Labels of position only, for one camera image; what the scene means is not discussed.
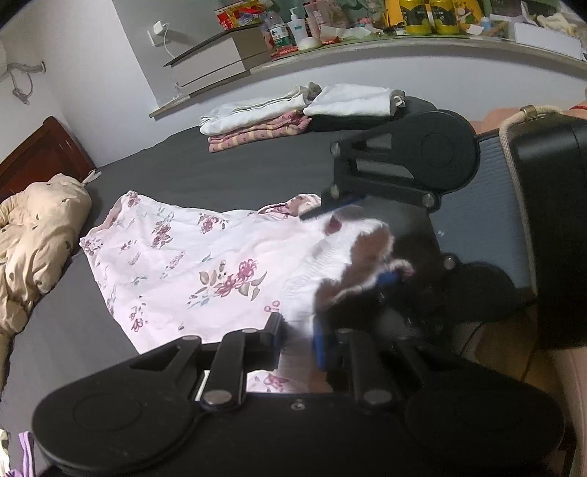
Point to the clear water bottle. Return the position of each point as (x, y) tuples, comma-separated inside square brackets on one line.
[(279, 34)]

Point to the purple ribbed garment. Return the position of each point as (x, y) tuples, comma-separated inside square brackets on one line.
[(26, 454)]

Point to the white pump bottle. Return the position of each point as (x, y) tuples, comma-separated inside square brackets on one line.
[(297, 30)]

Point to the cream crumpled cloth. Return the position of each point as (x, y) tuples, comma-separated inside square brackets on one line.
[(557, 24)]

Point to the beige heart-print duvet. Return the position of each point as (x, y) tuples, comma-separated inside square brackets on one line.
[(41, 229)]

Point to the colourful snack packages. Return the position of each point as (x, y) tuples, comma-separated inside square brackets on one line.
[(238, 16)]

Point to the dark red wooden headboard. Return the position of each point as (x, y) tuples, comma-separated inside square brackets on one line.
[(41, 156)]

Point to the pink floral pajama pants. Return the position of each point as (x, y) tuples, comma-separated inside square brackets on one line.
[(183, 257)]

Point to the white folded towel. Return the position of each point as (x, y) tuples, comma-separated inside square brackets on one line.
[(348, 101)]

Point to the white wall charger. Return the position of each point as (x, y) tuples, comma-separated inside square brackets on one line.
[(158, 30)]

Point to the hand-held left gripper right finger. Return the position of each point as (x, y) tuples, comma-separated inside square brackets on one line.
[(320, 344)]

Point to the yellow can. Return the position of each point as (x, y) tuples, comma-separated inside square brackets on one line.
[(444, 18), (415, 18)]

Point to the white folded cloth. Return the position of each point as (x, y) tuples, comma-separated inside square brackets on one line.
[(247, 112)]

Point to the beige drawer cabinet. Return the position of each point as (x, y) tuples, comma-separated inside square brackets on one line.
[(215, 59)]

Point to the white flat box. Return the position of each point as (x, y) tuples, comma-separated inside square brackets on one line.
[(545, 39)]

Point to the air conditioner pipe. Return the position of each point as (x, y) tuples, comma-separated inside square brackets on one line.
[(20, 69)]

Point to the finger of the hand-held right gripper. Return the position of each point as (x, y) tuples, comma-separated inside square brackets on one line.
[(387, 277), (339, 208)]

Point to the person's right forearm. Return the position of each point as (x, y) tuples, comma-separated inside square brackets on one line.
[(488, 121)]

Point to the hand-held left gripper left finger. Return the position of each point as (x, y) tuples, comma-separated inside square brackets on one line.
[(273, 341)]

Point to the pink package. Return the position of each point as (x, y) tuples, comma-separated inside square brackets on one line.
[(316, 18)]

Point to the pink striped folded garment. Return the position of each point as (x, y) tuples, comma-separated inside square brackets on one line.
[(257, 135)]

